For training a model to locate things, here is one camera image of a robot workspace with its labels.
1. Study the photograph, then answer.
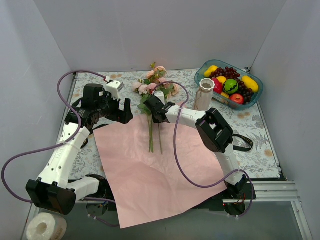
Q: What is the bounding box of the single pink flower stem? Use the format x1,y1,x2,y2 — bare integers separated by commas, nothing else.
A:
149,62,181,155

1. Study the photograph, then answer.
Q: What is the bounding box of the purple wrapping paper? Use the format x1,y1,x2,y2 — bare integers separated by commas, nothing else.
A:
94,115,226,228

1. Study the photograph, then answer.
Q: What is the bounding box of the black ribbon with gold text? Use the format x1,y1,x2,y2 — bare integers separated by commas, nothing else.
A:
231,134,254,152

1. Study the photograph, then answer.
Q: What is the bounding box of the pink artificial flower bouquet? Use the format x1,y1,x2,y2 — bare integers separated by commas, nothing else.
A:
131,79,156,153

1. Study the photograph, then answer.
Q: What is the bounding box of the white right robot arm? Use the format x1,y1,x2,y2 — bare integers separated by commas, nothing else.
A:
143,95,249,199

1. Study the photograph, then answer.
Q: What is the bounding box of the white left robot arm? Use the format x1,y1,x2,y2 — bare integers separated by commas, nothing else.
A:
26,80,133,215

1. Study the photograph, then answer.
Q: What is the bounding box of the white ribbed ceramic vase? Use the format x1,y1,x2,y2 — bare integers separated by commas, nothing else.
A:
193,78,215,111

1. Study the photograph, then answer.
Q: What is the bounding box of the floral patterned table mat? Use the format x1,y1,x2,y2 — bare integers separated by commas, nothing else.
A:
63,69,283,181

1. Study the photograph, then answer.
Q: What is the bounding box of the pink red fruit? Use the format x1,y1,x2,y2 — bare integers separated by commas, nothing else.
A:
211,78,223,95

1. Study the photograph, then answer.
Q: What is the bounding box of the yellow fruit piece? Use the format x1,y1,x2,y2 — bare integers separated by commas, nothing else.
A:
221,92,230,99

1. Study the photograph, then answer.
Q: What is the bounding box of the yellow mango left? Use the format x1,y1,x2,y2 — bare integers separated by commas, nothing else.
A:
203,65,218,78

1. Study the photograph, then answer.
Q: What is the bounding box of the yellow mango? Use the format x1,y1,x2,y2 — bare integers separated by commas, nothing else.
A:
203,65,218,78
241,75,259,93

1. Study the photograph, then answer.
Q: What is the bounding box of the yellow lemon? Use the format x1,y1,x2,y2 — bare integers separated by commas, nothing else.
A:
216,76,227,85

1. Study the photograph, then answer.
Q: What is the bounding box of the green round fruit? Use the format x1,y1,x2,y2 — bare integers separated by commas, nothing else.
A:
223,79,239,95

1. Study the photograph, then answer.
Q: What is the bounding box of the red apple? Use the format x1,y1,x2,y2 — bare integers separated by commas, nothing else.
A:
229,93,245,105

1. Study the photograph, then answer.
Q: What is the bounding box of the dark red grape bunch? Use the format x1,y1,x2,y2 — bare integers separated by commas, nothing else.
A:
210,66,255,105

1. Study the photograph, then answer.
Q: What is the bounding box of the teal plastic fruit basket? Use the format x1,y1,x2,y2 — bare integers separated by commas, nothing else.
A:
194,59,264,110

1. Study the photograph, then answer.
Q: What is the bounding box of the yellow mango right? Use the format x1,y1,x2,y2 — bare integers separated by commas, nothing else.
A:
241,75,259,93

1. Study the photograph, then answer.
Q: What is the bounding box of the white toilet paper roll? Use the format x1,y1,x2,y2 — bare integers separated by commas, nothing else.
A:
26,212,67,240

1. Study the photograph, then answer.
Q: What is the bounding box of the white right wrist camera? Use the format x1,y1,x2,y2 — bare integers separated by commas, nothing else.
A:
154,90,166,105

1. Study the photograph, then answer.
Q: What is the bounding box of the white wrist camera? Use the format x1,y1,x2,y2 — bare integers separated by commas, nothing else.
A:
154,90,166,105
105,80,125,100

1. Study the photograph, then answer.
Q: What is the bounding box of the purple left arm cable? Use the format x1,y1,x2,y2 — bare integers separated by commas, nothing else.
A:
1,70,121,228

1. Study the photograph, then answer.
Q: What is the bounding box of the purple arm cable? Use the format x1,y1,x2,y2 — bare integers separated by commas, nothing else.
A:
153,81,256,218
1,70,121,228

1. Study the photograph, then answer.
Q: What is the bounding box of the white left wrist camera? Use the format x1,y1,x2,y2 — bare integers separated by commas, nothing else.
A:
105,80,125,100

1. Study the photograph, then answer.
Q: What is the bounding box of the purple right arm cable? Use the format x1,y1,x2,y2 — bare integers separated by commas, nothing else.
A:
153,81,256,218

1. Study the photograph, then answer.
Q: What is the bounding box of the aluminium frame rail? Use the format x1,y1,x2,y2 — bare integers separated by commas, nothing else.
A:
222,181,300,203

